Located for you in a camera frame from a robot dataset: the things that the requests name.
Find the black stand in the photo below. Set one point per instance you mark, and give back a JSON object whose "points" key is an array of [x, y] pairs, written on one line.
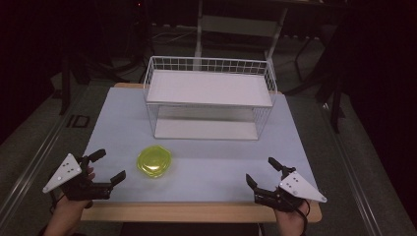
{"points": [[331, 75]]}

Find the person's right hand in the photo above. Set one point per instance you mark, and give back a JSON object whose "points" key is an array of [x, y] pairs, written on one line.
{"points": [[291, 221]]}

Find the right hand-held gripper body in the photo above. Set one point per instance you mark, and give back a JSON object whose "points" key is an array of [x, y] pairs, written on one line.
{"points": [[288, 193]]}

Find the white metal stand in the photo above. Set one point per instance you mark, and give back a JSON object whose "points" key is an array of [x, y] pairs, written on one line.
{"points": [[236, 29]]}

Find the light blue table mat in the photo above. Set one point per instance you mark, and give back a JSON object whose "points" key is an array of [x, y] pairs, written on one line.
{"points": [[200, 154]]}

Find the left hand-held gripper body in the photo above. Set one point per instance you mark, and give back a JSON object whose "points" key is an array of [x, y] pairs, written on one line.
{"points": [[76, 183]]}

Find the yellow-green bowl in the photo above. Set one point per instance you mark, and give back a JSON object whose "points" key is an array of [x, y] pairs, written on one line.
{"points": [[154, 161]]}

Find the person's left hand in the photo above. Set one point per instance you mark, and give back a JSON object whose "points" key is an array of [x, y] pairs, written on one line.
{"points": [[70, 209]]}

